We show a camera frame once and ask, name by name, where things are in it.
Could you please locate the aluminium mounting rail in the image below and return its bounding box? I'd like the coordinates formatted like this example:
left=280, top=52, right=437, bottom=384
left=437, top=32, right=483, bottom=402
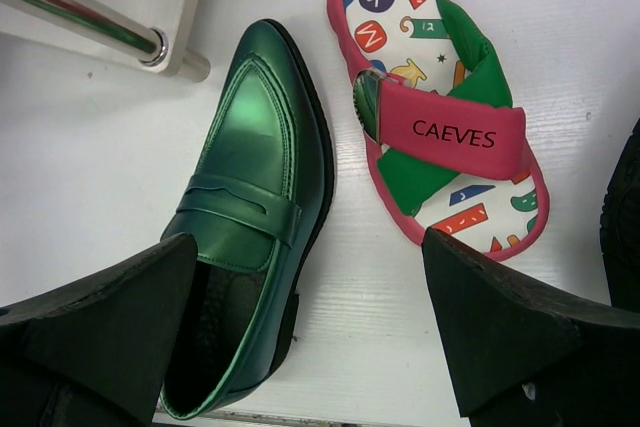
left=152, top=409, right=471, bottom=427

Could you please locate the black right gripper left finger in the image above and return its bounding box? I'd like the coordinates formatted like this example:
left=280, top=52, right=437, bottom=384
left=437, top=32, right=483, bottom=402
left=1, top=234, right=196, bottom=426

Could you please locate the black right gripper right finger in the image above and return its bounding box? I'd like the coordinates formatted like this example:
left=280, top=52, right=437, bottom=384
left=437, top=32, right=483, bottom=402
left=422, top=228, right=639, bottom=426

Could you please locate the colourful pink slide sandal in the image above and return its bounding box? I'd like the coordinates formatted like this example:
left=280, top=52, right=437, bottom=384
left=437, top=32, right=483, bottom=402
left=327, top=0, right=550, bottom=261

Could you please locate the green leather loafer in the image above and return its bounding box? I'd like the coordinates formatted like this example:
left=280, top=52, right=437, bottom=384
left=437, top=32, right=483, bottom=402
left=161, top=19, right=335, bottom=421
left=600, top=123, right=639, bottom=312

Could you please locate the white two-tier shoe shelf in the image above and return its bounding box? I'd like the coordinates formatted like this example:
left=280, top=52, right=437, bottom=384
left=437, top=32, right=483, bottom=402
left=1, top=0, right=210, bottom=82

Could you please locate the green leather loafer on side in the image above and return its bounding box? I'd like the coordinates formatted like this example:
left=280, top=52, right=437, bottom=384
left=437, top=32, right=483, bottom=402
left=600, top=123, right=639, bottom=312

